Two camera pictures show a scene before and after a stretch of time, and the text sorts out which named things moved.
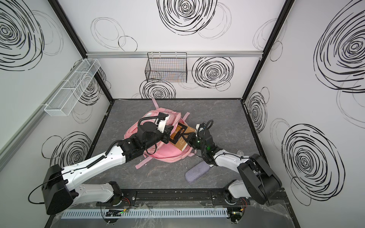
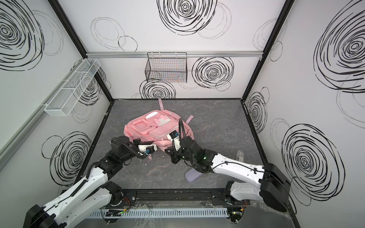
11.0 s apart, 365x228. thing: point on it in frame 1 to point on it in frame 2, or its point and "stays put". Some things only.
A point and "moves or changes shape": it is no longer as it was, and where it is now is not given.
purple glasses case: x=196 y=172 stays put
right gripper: x=192 y=138 to x=175 y=154
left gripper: x=166 y=137 to x=136 y=142
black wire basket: x=170 y=67 stays put
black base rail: x=186 y=197 stays put
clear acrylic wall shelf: x=64 y=100 stays put
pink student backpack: x=161 y=151 moves or changes shape
